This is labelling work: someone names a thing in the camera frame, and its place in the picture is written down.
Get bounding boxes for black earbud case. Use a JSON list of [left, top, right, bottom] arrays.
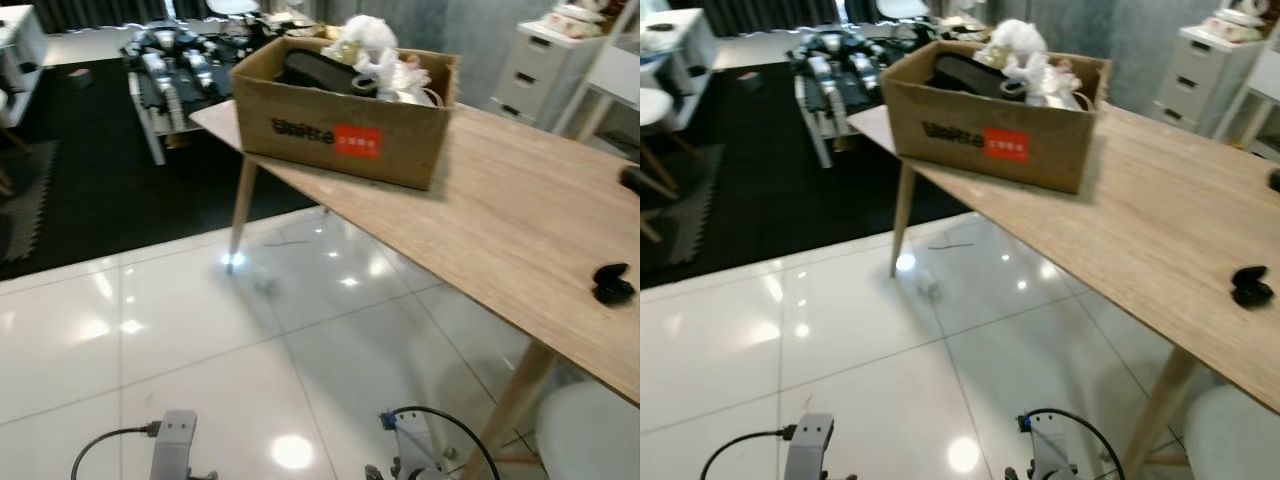
[[1230, 265, 1276, 309], [592, 263, 636, 305]]

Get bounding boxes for grey foam mat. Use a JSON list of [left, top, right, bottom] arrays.
[[640, 145, 737, 269], [0, 140, 59, 263]]

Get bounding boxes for white chair wooden legs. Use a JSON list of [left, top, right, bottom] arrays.
[[0, 90, 33, 196], [640, 88, 683, 243]]

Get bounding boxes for black rug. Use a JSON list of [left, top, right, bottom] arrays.
[[640, 62, 976, 291], [0, 57, 321, 281]]

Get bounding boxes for white side table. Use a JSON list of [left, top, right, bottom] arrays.
[[553, 45, 641, 163], [1212, 75, 1280, 163]]

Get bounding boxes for light wooden table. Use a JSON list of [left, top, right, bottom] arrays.
[[190, 97, 641, 480], [848, 100, 1280, 480]]

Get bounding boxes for white shelf unit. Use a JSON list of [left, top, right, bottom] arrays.
[[0, 5, 49, 126], [640, 10, 717, 131]]

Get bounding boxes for white plastic chair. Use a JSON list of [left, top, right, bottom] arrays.
[[535, 380, 641, 480], [1185, 385, 1280, 480]]

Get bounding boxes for white drawer cabinet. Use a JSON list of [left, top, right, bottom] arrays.
[[489, 20, 601, 131], [1153, 25, 1263, 138]]

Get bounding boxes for clutter pile on cabinet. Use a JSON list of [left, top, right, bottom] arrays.
[[540, 0, 613, 41], [1200, 3, 1280, 46]]

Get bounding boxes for dark grey curtain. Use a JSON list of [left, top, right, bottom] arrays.
[[705, 0, 846, 39], [35, 0, 176, 31]]

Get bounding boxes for brown cardboard box red label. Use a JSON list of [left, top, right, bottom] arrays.
[[230, 37, 461, 192], [880, 40, 1113, 195]]

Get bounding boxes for white plush toy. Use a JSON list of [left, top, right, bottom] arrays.
[[322, 15, 433, 103], [975, 18, 1083, 109]]

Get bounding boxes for black oblong object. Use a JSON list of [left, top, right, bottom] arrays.
[[280, 50, 379, 98], [930, 52, 1031, 101]]

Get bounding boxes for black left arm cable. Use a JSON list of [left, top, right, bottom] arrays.
[[70, 422, 163, 480], [698, 425, 801, 480]]

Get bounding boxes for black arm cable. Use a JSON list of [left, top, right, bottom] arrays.
[[385, 405, 501, 480], [698, 425, 801, 480], [70, 422, 163, 480], [1020, 407, 1129, 480]]

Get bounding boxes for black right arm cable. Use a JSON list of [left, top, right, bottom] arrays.
[[385, 405, 501, 480], [1020, 407, 1129, 480]]

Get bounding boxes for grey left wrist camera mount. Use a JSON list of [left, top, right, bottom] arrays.
[[785, 415, 836, 480], [150, 410, 198, 480]]

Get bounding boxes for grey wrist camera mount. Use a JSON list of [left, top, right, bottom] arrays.
[[785, 415, 836, 480], [150, 410, 198, 480], [1018, 412, 1079, 480], [380, 412, 446, 480]]

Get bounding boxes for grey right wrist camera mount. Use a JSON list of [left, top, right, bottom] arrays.
[[1018, 412, 1079, 480], [380, 412, 446, 480]]

